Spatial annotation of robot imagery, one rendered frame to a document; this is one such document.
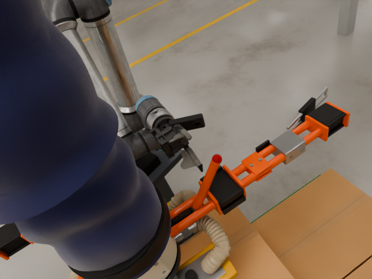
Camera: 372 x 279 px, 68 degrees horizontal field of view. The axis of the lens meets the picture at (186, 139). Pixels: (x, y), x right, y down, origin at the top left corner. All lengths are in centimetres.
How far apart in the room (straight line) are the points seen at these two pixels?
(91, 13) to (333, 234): 134
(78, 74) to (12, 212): 18
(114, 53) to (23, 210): 93
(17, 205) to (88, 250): 15
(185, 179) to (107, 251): 191
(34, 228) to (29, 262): 228
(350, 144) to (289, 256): 132
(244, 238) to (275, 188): 124
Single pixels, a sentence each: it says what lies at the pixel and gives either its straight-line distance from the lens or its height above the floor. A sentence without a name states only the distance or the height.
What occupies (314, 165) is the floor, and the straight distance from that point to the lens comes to 232.
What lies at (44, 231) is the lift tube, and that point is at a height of 155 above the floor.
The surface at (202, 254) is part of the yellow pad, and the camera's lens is 78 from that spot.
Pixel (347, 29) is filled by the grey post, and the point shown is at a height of 7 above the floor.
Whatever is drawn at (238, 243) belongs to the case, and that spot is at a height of 94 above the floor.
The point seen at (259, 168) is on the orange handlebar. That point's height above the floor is 125.
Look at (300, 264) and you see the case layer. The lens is 138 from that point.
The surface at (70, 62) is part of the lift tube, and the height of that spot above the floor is 172.
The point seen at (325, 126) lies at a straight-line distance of 81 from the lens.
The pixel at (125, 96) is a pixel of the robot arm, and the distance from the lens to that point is 134.
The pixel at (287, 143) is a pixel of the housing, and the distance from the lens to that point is 78.
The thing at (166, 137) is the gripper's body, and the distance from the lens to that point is 86.
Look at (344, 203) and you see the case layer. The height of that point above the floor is 54.
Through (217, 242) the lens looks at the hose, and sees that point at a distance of 72.
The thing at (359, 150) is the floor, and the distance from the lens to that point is 245.
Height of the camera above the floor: 184
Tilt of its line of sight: 44 degrees down
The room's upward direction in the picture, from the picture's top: 22 degrees counter-clockwise
